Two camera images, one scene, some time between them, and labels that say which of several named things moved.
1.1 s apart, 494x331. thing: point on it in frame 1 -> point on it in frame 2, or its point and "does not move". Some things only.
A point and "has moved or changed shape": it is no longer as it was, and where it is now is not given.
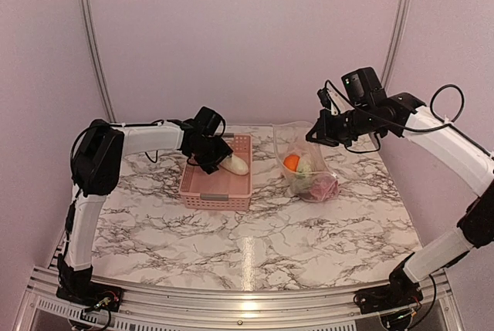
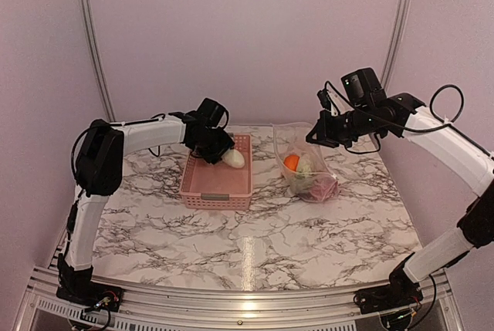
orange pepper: x=291 y=161 does not move
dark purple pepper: x=306 y=194 does not move
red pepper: x=324 y=188 does not move
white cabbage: x=235 y=165 has moved or changed shape
